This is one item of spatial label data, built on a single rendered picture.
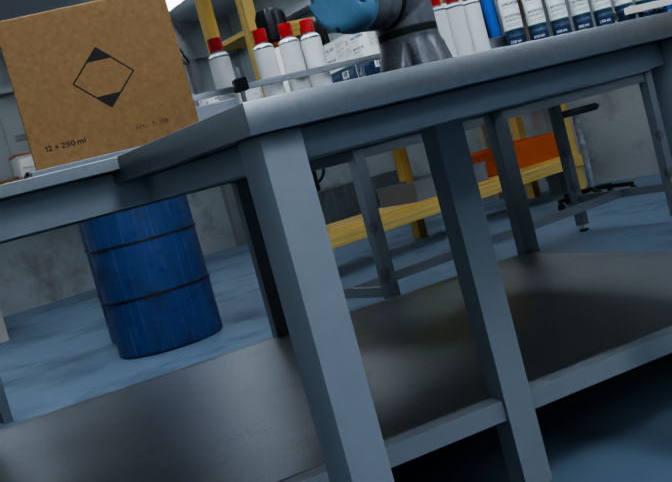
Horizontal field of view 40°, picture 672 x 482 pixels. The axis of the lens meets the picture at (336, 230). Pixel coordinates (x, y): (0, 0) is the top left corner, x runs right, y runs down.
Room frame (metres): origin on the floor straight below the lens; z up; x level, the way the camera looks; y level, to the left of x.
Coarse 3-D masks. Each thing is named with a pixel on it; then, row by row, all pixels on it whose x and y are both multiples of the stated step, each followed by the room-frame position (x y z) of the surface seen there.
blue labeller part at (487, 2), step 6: (486, 0) 2.51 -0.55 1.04; (492, 0) 2.51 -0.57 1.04; (486, 6) 2.51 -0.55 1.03; (492, 6) 2.51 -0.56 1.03; (486, 12) 2.51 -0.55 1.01; (492, 12) 2.51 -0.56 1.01; (486, 18) 2.52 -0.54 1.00; (492, 18) 2.51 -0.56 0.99; (486, 24) 2.53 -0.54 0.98; (492, 24) 2.51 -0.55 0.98; (498, 24) 2.51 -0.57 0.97; (492, 30) 2.51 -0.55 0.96; (498, 30) 2.51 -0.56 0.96; (492, 36) 2.51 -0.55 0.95
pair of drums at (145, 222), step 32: (96, 224) 4.72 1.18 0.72; (128, 224) 4.67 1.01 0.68; (160, 224) 4.72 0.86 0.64; (192, 224) 4.92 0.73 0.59; (96, 256) 4.77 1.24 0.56; (128, 256) 4.67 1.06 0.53; (160, 256) 4.69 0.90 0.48; (192, 256) 4.82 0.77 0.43; (96, 288) 5.45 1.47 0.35; (128, 288) 4.68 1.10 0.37; (160, 288) 4.68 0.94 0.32; (192, 288) 4.77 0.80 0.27; (128, 320) 4.70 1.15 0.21; (160, 320) 4.67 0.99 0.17; (192, 320) 4.73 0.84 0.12; (128, 352) 4.74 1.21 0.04; (160, 352) 4.68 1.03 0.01
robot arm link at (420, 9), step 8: (408, 0) 1.71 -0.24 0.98; (416, 0) 1.73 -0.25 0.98; (424, 0) 1.74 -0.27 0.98; (408, 8) 1.72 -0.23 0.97; (416, 8) 1.73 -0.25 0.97; (424, 8) 1.74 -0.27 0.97; (432, 8) 1.76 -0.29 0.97; (400, 16) 1.71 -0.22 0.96; (408, 16) 1.73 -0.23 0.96; (416, 16) 1.73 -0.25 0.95; (424, 16) 1.74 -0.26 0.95; (432, 16) 1.75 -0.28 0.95; (392, 24) 1.72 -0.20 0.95; (400, 24) 1.73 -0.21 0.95; (408, 24) 1.73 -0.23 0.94; (376, 32) 1.78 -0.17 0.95; (384, 32) 1.75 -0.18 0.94
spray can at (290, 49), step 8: (280, 24) 2.25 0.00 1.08; (288, 24) 2.25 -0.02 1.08; (280, 32) 2.25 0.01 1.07; (288, 32) 2.24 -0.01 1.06; (288, 40) 2.23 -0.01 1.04; (296, 40) 2.24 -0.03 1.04; (280, 48) 2.25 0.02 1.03; (288, 48) 2.23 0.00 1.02; (296, 48) 2.24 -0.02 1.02; (288, 56) 2.24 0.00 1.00; (296, 56) 2.24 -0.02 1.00; (288, 64) 2.24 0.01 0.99; (296, 64) 2.23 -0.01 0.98; (304, 64) 2.25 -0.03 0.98; (288, 72) 2.24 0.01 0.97; (288, 80) 2.25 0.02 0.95; (296, 80) 2.23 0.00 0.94; (304, 80) 2.24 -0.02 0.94; (296, 88) 2.24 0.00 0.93; (304, 88) 2.24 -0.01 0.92
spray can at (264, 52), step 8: (256, 32) 2.23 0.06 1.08; (264, 32) 2.23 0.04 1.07; (256, 40) 2.23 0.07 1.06; (264, 40) 2.23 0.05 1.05; (256, 48) 2.22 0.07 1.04; (264, 48) 2.22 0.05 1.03; (272, 48) 2.23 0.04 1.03; (256, 56) 2.23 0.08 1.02; (264, 56) 2.22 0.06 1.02; (272, 56) 2.22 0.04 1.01; (264, 64) 2.22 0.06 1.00; (272, 64) 2.22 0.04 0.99; (264, 72) 2.22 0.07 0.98; (272, 72) 2.22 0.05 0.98; (280, 72) 2.24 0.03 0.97; (264, 88) 2.23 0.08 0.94; (272, 88) 2.22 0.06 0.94; (280, 88) 2.22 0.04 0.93
